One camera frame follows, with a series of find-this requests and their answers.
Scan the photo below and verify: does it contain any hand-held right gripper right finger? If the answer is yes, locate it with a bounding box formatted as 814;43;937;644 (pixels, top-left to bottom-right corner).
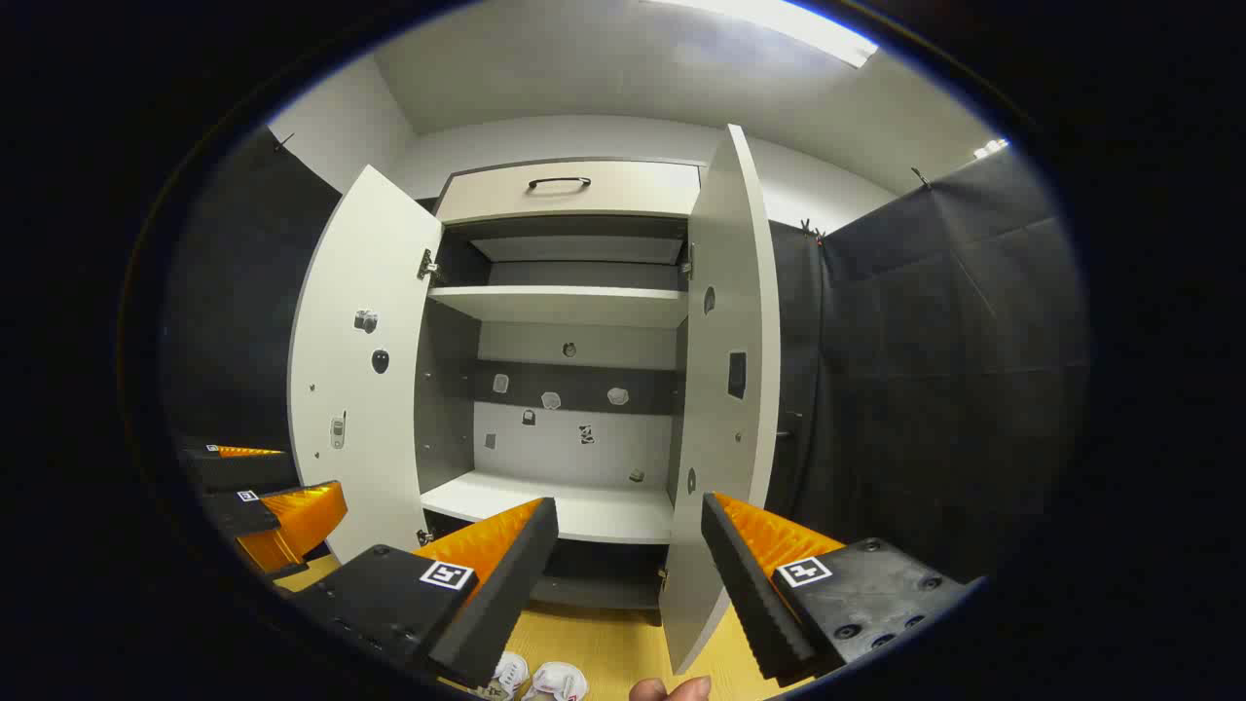
701;492;984;683

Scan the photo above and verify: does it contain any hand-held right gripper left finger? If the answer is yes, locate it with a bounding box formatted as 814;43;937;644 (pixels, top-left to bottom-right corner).
287;497;561;690

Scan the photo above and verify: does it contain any white canvas shoe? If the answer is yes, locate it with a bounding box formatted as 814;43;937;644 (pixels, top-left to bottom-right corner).
521;662;590;701
470;652;531;701

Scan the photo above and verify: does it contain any white cabinet door with camera sticker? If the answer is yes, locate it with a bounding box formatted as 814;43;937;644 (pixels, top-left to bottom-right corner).
288;164;446;564

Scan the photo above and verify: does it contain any grey and white shoe cabinet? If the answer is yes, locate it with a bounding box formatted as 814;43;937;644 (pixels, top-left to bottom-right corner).
414;156;704;624

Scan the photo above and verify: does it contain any white cabinet door with headphone sticker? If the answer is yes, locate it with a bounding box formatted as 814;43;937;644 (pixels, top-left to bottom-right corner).
660;123;783;675

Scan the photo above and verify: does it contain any black backdrop cloth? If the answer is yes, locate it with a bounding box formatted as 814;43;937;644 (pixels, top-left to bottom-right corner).
769;146;1091;585
161;127;342;459

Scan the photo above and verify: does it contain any ceiling light panel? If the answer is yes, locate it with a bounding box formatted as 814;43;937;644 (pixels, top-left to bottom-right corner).
642;0;880;69

